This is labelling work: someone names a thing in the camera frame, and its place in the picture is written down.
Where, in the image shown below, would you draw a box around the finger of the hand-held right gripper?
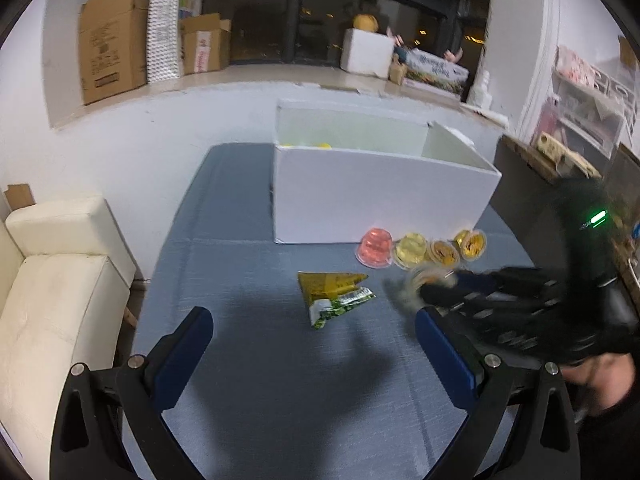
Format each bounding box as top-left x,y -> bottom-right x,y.
452,266 -> 568,306
419,284 -> 576,361

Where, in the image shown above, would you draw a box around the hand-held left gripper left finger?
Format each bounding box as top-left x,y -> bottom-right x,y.
50,306 -> 215,480

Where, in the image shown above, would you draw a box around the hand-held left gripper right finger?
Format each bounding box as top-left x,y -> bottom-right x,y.
415,306 -> 583,480

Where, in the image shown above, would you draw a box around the blurred jelly cup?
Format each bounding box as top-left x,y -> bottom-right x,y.
384,266 -> 458,312

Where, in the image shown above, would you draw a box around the plain yellow jelly cup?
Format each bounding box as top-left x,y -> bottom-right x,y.
394,232 -> 430,268

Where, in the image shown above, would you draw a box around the small green white packet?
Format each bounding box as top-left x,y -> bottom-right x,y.
309,287 -> 376,331

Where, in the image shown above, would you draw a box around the pink jelly cup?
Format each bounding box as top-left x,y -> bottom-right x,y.
355,228 -> 399,268

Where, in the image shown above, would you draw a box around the olive triangular snack packet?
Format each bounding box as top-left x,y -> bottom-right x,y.
298,271 -> 370,307

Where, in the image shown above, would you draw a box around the person's right hand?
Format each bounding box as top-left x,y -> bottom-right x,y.
561,351 -> 640,417

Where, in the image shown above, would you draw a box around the dark side table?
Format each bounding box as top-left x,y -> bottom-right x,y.
487,135 -> 640,291

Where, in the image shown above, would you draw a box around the grey-blue tablecloth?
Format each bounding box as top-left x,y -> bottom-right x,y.
122,142 -> 576,480

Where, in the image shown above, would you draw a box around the dark glass tank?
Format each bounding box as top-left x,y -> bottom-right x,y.
602,142 -> 640,241

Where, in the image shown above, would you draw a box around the cream patterned box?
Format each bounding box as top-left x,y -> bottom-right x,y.
532,131 -> 602,179

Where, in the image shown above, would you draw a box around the cream leather sofa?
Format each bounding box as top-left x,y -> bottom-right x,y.
0,195 -> 139,467

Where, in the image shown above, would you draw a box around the clear drawer organizer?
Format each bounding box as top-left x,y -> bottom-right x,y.
547,45 -> 640,159

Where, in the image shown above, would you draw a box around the white tube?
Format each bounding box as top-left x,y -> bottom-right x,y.
460,102 -> 512,127

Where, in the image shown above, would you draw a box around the person's dark clothing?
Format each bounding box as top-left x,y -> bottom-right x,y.
575,407 -> 640,480

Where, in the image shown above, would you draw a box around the white plastic bottle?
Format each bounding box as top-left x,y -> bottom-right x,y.
467,70 -> 494,109

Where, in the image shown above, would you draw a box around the pink floral pouch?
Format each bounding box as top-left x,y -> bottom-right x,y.
555,46 -> 599,87

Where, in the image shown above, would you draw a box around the small cardboard scrap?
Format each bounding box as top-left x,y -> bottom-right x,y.
618,36 -> 639,69

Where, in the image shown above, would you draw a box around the printed landscape box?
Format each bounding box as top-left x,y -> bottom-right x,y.
401,49 -> 470,96

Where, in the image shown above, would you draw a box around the flat cardboard piece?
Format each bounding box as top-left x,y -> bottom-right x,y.
4,184 -> 37,210

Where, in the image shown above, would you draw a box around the white foam box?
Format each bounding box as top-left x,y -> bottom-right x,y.
340,28 -> 396,79

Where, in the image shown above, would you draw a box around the small open cardboard box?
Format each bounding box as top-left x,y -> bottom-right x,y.
179,12 -> 232,75

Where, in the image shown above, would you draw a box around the large cardboard box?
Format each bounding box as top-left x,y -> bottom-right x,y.
78,0 -> 151,106

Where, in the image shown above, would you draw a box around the dark window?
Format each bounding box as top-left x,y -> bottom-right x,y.
200,0 -> 493,68

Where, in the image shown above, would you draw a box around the polka-dot paper bag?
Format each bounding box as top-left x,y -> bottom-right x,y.
146,0 -> 204,85

